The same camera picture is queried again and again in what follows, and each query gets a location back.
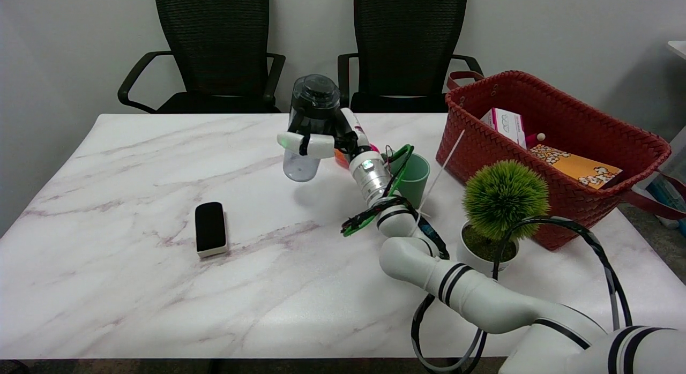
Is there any pink white carton box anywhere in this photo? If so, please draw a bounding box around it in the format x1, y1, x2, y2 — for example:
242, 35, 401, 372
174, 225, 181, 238
480, 108, 527, 148

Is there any green ball plant white pot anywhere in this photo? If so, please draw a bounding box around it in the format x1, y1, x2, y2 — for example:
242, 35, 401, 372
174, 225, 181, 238
456, 160, 550, 278

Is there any blue object on floor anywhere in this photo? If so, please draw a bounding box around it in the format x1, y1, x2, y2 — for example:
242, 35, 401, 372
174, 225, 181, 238
646, 173, 686, 229

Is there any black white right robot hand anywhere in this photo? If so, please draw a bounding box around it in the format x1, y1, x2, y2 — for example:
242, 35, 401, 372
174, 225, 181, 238
277, 107, 378, 168

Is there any red woven basket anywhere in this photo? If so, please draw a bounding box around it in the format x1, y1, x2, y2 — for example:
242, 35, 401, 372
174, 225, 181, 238
435, 70, 686, 251

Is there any black lid clear water bottle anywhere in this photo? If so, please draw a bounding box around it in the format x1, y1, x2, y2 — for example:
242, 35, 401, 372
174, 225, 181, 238
282, 74, 344, 182

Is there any black mesh office chair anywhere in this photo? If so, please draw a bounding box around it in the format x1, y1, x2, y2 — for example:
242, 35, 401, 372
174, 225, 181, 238
117, 0, 286, 115
337, 0, 483, 114

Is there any green plastic mug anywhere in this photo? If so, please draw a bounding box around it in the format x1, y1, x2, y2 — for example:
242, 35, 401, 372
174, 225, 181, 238
383, 148, 430, 209

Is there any thick black sleeved cable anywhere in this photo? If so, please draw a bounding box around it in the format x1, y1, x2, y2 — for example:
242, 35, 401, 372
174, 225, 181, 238
411, 216, 633, 373

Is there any black whiteboard eraser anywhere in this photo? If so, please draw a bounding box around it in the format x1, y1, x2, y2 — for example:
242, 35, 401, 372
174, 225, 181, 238
194, 201, 229, 258

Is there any orange popcorn box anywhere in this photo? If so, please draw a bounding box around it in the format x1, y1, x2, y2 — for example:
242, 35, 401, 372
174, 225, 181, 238
528, 144, 623, 190

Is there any white plastic zip tie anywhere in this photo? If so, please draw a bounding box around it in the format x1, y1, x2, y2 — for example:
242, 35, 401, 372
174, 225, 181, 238
415, 130, 465, 218

